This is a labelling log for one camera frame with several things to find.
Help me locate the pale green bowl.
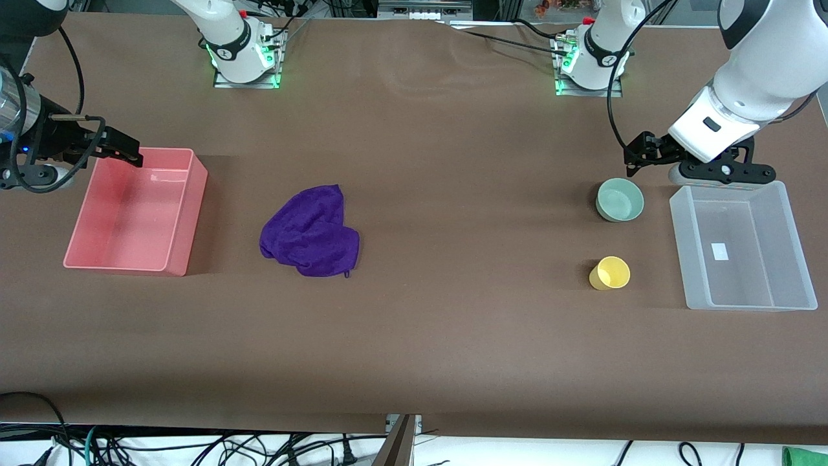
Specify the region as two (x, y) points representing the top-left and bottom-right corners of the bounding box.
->
(596, 178), (645, 223)

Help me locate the purple cloth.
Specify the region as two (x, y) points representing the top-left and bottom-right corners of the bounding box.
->
(259, 184), (360, 279)

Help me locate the yellow cup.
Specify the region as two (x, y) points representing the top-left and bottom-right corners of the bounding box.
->
(589, 256), (631, 291)

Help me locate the pink plastic bin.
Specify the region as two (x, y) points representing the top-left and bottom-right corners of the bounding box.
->
(63, 147), (209, 277)

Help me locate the clear plastic bin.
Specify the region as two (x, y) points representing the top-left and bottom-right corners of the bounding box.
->
(669, 181), (818, 312)

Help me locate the white power strip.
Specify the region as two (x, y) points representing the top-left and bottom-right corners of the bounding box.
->
(377, 0), (474, 20)

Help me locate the green object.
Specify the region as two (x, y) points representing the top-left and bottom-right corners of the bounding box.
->
(781, 445), (828, 466)

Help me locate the brown wooden board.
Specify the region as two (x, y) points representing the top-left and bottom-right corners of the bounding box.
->
(374, 414), (416, 466)

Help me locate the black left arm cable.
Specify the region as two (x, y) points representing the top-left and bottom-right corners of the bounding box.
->
(607, 0), (677, 162)

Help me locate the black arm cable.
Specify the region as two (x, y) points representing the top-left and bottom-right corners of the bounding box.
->
(607, 0), (677, 162)
(0, 26), (107, 193)

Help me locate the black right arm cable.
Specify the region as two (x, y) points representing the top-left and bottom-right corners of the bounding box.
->
(0, 26), (107, 193)

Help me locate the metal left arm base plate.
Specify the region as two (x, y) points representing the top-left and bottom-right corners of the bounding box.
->
(554, 36), (624, 98)

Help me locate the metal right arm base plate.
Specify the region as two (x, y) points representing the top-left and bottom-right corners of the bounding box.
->
(213, 29), (283, 89)

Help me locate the black cable across table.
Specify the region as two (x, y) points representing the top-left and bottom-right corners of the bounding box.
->
(446, 18), (576, 58)

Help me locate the black base cable bundle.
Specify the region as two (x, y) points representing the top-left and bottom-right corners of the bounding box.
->
(249, 0), (312, 39)

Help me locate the thick black floor cable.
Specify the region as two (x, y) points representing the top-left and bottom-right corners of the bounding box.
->
(0, 392), (71, 466)

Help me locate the teal floor cable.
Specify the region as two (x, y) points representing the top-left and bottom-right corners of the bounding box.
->
(82, 426), (103, 466)

